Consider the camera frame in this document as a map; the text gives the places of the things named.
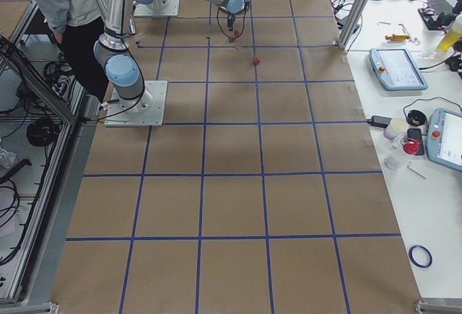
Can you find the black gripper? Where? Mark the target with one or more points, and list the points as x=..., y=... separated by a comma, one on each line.
x=229, y=21

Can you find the person in grey jacket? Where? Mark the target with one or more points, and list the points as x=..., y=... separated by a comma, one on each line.
x=76, y=25

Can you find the teach pendant far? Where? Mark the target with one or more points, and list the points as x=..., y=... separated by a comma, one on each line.
x=396, y=69

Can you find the teach pendant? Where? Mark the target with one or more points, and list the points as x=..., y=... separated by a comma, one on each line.
x=443, y=142
x=396, y=69

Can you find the black power adapter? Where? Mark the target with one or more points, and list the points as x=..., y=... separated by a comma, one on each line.
x=379, y=121

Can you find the white paper cup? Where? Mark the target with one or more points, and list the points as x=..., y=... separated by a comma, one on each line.
x=395, y=128

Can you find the red round object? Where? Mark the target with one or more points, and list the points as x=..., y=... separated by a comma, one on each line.
x=410, y=146

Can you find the teach pendant near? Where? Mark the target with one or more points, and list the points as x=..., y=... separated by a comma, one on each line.
x=443, y=142

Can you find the blue tape roll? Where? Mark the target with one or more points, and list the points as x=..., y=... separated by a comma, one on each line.
x=420, y=256

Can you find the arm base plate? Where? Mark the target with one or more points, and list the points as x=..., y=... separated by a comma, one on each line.
x=156, y=8
x=149, y=111

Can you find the aluminium frame post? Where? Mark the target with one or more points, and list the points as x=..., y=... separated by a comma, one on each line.
x=351, y=22

